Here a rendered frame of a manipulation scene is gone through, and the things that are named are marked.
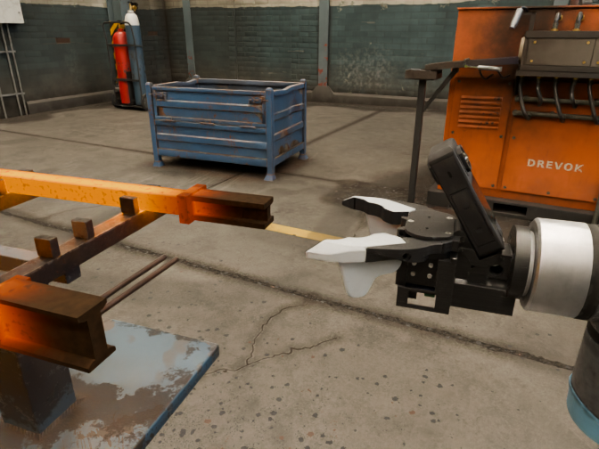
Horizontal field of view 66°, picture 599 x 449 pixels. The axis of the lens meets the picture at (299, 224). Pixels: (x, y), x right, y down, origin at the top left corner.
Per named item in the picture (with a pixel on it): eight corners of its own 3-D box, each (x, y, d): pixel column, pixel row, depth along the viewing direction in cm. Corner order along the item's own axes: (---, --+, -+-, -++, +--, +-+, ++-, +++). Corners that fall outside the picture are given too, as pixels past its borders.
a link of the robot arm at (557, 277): (600, 246, 38) (576, 207, 46) (535, 238, 39) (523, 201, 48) (575, 337, 41) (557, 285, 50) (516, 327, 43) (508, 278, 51)
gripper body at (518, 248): (388, 306, 47) (517, 328, 44) (395, 228, 44) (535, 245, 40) (397, 272, 54) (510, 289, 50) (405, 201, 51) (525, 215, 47)
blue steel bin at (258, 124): (308, 158, 442) (309, 79, 414) (273, 181, 374) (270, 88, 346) (201, 147, 483) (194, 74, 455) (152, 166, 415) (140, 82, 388)
